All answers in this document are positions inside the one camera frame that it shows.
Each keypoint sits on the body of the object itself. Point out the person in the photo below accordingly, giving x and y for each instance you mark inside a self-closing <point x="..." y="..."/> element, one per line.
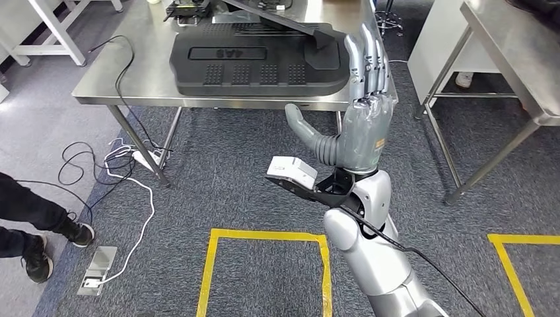
<point x="464" y="80"/>
<point x="26" y="205"/>

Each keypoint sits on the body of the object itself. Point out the yellow floor tape square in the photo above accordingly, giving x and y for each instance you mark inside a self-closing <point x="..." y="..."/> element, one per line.
<point x="503" y="258"/>

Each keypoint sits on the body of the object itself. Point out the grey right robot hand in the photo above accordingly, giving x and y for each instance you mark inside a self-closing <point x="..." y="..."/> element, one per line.
<point x="363" y="131"/>

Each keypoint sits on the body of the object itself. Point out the white power strip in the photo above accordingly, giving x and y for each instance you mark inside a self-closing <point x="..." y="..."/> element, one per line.
<point x="144" y="159"/>

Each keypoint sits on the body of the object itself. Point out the black equipment case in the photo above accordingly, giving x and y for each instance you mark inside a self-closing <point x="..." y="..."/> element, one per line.
<point x="542" y="8"/>

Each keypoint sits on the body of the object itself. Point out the large black engine cover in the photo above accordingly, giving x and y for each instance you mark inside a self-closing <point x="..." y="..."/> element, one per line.
<point x="197" y="83"/>

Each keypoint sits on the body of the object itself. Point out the long black plastic panel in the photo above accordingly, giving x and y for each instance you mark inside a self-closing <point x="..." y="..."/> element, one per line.
<point x="280" y="19"/>

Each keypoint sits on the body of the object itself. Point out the white metal frame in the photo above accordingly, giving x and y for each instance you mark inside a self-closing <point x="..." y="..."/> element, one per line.
<point x="57" y="30"/>

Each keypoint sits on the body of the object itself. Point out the white cabinet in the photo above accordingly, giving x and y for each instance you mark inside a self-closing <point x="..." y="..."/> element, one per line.
<point x="433" y="35"/>

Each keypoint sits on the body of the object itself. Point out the grey floor plate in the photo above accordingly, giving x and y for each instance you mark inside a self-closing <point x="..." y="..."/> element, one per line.
<point x="103" y="260"/>

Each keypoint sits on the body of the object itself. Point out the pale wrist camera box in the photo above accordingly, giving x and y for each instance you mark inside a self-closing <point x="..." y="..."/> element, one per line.
<point x="291" y="170"/>

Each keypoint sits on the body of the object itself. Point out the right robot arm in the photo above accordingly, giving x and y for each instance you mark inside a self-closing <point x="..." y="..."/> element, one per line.
<point x="372" y="253"/>

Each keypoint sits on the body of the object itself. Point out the black remote controller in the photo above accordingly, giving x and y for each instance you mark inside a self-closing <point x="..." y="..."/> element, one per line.
<point x="188" y="8"/>

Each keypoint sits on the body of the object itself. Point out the stainless steel workbench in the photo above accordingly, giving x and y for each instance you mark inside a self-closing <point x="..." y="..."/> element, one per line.
<point x="503" y="43"/>
<point x="144" y="65"/>

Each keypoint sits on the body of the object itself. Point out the black camera bracket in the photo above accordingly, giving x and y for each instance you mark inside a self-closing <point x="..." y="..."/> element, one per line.
<point x="332" y="192"/>

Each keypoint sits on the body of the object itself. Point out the clear plastic sheet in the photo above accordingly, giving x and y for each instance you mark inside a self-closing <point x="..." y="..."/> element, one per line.
<point x="227" y="19"/>

